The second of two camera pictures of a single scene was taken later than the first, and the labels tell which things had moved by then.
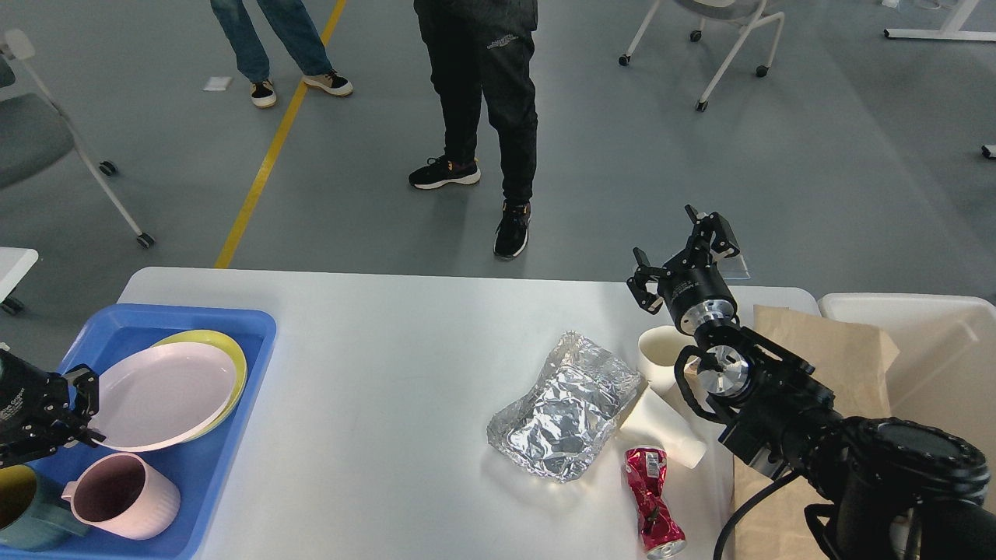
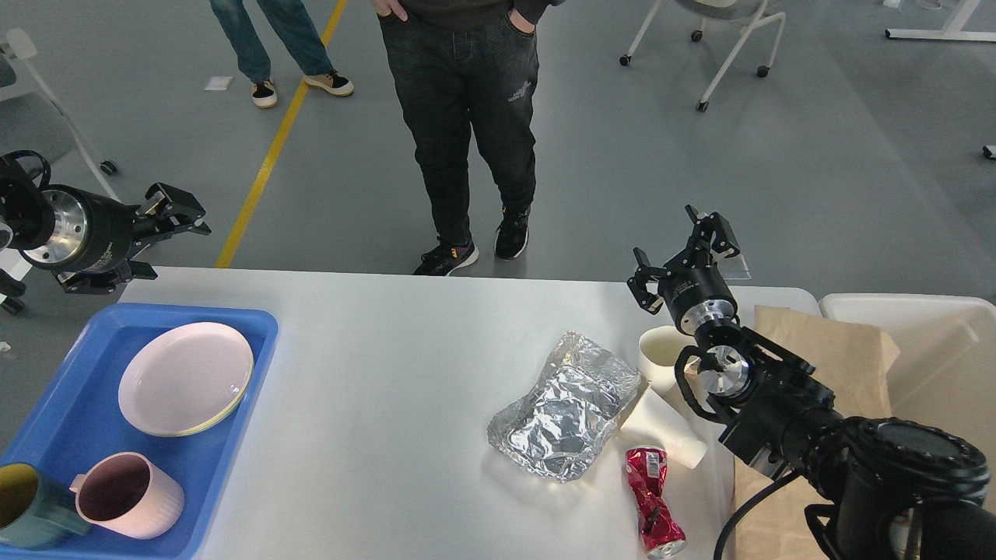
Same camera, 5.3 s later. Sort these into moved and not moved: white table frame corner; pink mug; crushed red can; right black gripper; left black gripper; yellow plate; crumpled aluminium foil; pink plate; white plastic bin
Moved: left black gripper; yellow plate; pink plate
Not moved: right black gripper; crumpled aluminium foil; white plastic bin; pink mug; crushed red can; white table frame corner
